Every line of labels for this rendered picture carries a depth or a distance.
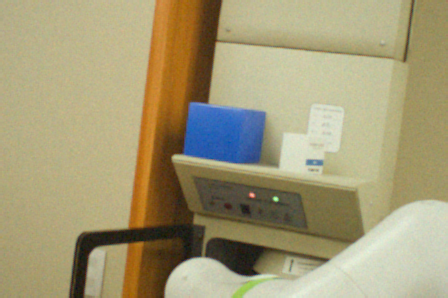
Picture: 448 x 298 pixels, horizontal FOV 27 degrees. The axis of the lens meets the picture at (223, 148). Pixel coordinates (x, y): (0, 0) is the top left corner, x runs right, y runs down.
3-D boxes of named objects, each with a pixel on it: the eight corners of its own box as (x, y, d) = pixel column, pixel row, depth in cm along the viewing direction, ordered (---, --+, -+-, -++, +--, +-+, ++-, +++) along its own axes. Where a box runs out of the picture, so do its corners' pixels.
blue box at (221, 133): (208, 155, 162) (214, 104, 162) (260, 163, 158) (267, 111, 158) (182, 155, 153) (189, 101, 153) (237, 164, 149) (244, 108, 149)
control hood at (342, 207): (193, 209, 164) (200, 154, 164) (370, 242, 151) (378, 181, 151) (163, 213, 154) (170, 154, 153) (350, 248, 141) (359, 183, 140)
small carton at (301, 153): (297, 170, 154) (301, 134, 153) (321, 174, 150) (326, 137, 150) (278, 169, 150) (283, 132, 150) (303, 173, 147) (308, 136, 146)
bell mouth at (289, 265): (273, 260, 178) (277, 232, 178) (362, 278, 171) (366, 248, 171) (237, 271, 162) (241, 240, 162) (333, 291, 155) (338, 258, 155)
